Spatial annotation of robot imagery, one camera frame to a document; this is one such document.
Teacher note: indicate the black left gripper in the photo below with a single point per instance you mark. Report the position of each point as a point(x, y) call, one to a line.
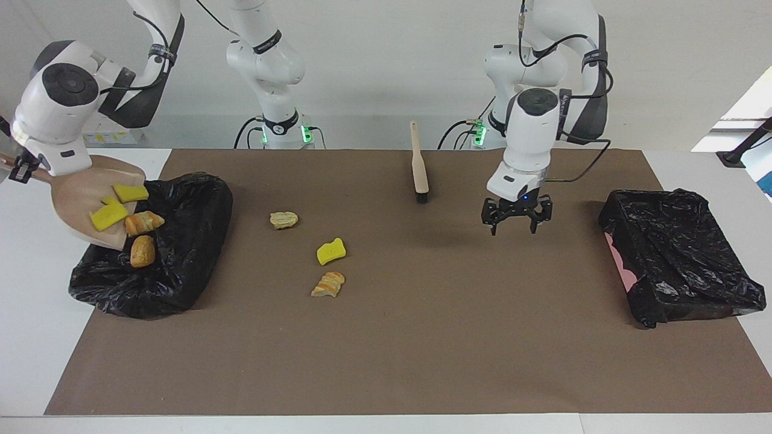
point(518, 206)

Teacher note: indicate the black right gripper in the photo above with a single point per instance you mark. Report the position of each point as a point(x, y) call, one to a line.
point(31, 161)

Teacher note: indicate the beige plastic dustpan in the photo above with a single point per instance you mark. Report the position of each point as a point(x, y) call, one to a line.
point(78, 193)

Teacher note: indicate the beige hand brush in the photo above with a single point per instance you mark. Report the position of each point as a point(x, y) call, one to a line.
point(419, 166)

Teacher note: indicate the striped croissant piece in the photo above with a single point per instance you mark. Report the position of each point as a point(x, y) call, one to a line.
point(143, 223)
point(329, 284)

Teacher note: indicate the brown bread roll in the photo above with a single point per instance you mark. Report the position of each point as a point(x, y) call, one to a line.
point(143, 251)

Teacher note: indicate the wavy yellow sponge piece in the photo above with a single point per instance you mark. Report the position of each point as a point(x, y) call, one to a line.
point(332, 252)

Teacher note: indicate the pale bread piece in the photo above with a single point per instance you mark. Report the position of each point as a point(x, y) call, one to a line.
point(283, 220)

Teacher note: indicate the pink bin with black bag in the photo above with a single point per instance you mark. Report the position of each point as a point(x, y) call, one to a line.
point(675, 253)

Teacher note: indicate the black stand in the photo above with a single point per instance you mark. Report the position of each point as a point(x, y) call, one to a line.
point(5, 126)
point(733, 158)

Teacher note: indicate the brown table mat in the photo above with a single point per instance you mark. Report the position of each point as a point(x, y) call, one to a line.
point(386, 374)

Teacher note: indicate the blue plastic object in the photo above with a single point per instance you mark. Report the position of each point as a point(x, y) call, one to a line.
point(767, 184)

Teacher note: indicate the white wall socket box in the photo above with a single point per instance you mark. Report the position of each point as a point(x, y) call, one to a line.
point(117, 135)

